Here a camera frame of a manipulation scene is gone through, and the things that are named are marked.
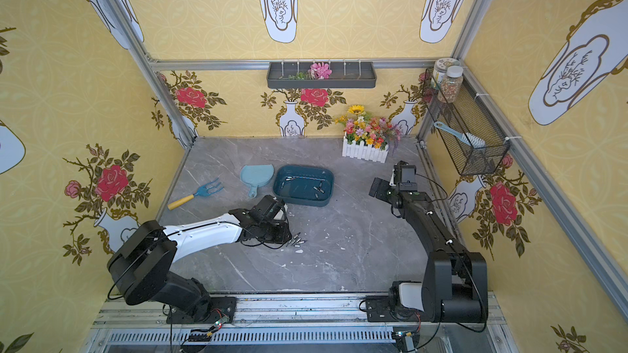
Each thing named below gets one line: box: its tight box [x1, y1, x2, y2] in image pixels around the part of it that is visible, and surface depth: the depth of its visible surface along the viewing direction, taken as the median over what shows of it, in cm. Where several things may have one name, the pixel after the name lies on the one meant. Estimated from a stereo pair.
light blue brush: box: [433, 120, 486, 149], surface depth 73 cm
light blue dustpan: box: [239, 163, 275, 199], surface depth 108 cm
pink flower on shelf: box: [307, 62, 333, 80], surface depth 90 cm
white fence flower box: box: [334, 104, 403, 164], surface depth 105 cm
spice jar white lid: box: [437, 65, 464, 103], surface depth 81 cm
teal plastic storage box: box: [272, 164, 335, 208], surface depth 105 cm
